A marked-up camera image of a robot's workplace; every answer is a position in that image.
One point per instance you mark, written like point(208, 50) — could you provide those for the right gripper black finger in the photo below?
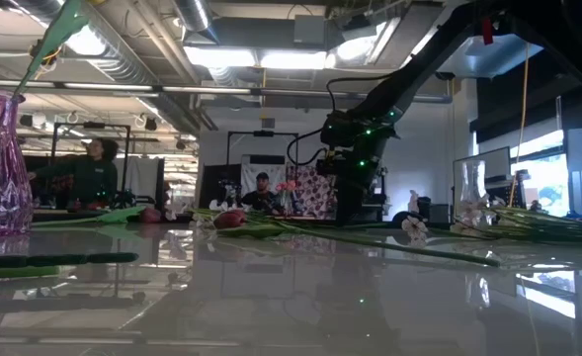
point(361, 198)
point(345, 198)

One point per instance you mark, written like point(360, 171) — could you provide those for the yellow artificial tulip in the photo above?
point(56, 29)

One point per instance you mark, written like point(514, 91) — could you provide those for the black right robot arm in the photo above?
point(419, 64)

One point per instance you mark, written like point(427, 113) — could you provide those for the pink flowers in vase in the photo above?
point(285, 186)

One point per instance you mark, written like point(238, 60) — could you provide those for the tall clear glass vase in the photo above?
point(473, 183)

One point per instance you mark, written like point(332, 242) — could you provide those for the purple glass vase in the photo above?
point(1, 188)

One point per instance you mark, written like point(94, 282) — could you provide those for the purple patterned cloth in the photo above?
point(315, 193)

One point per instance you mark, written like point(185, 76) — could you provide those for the black office chair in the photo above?
point(421, 210)

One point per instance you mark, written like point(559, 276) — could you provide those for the person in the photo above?
point(93, 178)
point(262, 198)

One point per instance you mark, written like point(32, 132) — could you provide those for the white hanging banner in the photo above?
point(251, 173)

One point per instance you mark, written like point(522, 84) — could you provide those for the grey ceiling box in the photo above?
point(309, 29)

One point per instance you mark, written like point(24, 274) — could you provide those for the bright ceiling light panel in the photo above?
point(256, 58)

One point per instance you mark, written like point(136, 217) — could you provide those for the red tag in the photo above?
point(488, 29)

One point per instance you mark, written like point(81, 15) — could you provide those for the long grey ceiling pipe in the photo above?
point(122, 87)

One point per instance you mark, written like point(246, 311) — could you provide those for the black frame stand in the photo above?
point(263, 133)
point(90, 125)

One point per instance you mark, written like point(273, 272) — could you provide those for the silver round ventilation duct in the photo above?
point(191, 15)

